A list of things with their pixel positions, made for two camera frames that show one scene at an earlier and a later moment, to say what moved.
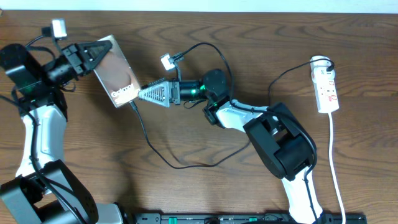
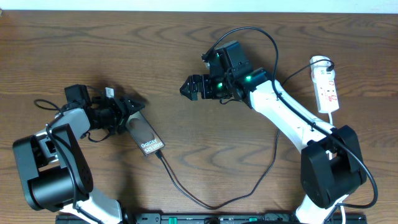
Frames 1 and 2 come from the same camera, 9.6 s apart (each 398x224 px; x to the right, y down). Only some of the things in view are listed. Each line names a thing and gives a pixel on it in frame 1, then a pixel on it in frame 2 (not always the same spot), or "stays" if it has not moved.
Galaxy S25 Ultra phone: x=116 y=76 to x=143 y=134
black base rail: x=245 y=218 stays
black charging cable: x=234 y=153 to x=272 y=160
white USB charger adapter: x=319 y=64 stays
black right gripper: x=171 y=92 to x=193 y=79
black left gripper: x=77 y=50 to x=121 y=116
